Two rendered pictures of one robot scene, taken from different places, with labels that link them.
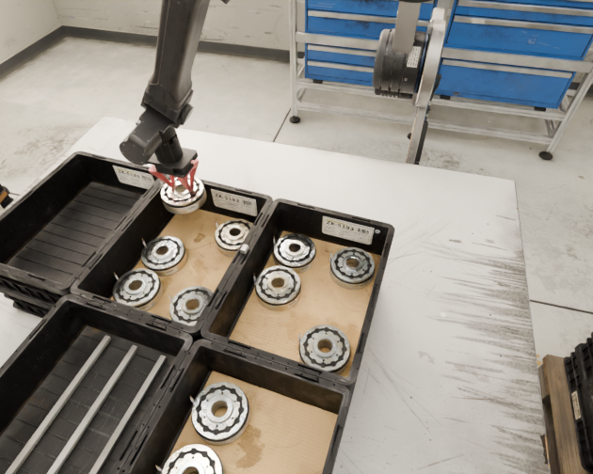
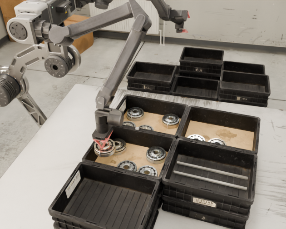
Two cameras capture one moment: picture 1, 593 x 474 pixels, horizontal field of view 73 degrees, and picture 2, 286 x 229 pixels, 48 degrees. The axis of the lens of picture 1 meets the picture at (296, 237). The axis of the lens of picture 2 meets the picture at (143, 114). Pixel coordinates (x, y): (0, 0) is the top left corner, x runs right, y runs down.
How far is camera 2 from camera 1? 1.58 m
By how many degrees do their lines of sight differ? 63
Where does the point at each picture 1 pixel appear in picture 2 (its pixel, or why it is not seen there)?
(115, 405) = (197, 173)
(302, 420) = (193, 127)
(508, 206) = (91, 87)
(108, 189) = (66, 211)
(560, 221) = (52, 105)
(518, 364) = (160, 97)
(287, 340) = (166, 131)
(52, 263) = (127, 221)
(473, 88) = not seen: outside the picture
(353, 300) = (148, 116)
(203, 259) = (127, 158)
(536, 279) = not seen: hidden behind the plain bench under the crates
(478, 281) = not seen: hidden behind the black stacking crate
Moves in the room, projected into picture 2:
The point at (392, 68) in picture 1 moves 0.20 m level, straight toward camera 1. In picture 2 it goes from (68, 63) to (101, 66)
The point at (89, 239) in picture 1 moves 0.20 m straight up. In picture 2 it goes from (110, 208) to (106, 178)
